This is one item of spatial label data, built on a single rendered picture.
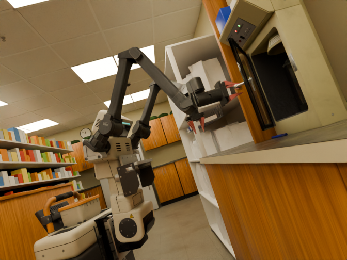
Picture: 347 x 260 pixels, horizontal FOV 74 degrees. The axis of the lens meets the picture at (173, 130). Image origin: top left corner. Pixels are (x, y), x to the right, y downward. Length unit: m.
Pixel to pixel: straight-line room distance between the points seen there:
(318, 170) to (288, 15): 0.67
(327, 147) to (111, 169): 1.09
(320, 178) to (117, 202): 1.01
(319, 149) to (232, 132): 1.74
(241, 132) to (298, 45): 1.32
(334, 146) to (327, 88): 0.57
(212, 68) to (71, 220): 1.80
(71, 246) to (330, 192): 1.12
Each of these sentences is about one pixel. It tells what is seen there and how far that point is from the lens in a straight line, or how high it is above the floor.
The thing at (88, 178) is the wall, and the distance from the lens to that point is 6.65.
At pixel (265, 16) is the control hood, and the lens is 1.07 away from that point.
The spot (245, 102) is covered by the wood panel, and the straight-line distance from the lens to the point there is 1.27.
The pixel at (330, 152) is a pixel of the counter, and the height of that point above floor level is 0.92.
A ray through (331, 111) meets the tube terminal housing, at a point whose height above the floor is 0.98.
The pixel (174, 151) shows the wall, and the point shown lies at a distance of 6.36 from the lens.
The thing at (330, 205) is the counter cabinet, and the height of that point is 0.80.
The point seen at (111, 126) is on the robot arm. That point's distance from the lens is 1.13.
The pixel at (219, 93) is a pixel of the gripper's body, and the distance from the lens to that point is 1.00.
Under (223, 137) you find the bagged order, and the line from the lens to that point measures 2.15.
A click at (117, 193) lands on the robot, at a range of 1.37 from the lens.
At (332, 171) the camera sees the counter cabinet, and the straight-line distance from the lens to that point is 0.56.
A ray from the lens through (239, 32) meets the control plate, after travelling 1.19.
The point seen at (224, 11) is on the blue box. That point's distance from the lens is 1.24.
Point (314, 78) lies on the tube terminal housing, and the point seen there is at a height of 1.11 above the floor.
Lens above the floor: 0.99
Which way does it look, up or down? 7 degrees up
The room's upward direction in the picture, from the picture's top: 18 degrees counter-clockwise
